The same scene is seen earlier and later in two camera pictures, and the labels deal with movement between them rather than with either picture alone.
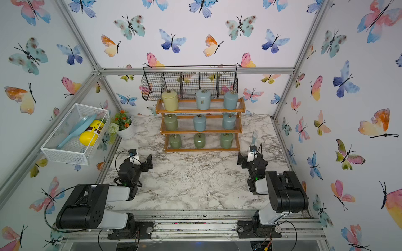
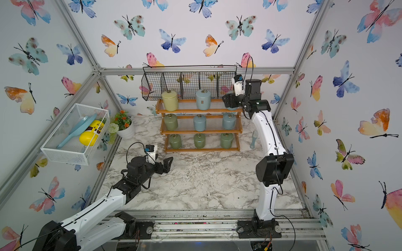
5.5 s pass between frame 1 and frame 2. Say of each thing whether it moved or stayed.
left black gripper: moved
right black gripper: moved
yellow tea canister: stayed
